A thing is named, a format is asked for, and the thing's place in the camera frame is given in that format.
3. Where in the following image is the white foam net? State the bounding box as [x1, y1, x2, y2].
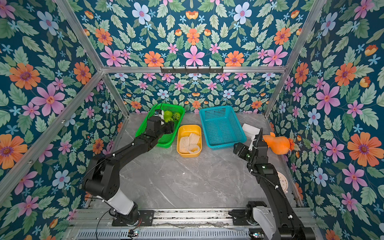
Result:
[189, 133, 201, 145]
[187, 145, 201, 155]
[179, 137, 190, 154]

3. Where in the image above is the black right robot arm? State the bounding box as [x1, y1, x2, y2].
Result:
[233, 141, 316, 240]

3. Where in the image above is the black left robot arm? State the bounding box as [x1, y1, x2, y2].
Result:
[82, 116, 175, 226]

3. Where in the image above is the light green custard apple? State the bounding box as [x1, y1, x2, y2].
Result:
[164, 111, 173, 123]

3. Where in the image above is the dark speckled custard apple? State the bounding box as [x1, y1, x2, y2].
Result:
[172, 112, 181, 122]

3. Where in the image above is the green plastic basket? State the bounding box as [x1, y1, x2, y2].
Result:
[135, 103, 185, 148]

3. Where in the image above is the orange toy duck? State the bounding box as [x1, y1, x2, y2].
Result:
[263, 132, 295, 155]

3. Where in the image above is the white rectangular box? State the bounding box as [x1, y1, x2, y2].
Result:
[242, 124, 261, 140]

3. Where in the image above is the yellow plastic tub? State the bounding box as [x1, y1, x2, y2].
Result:
[177, 125, 203, 158]

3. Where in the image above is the round beige clock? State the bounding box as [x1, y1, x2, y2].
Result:
[278, 172, 289, 193]

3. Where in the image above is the teal plastic basket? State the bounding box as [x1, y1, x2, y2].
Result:
[199, 106, 247, 150]

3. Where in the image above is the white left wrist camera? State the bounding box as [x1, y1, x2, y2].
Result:
[155, 109, 165, 125]

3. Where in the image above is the black wall hook rack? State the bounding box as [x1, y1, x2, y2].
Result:
[160, 67, 224, 74]

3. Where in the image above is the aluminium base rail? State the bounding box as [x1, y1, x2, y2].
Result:
[67, 208, 323, 240]

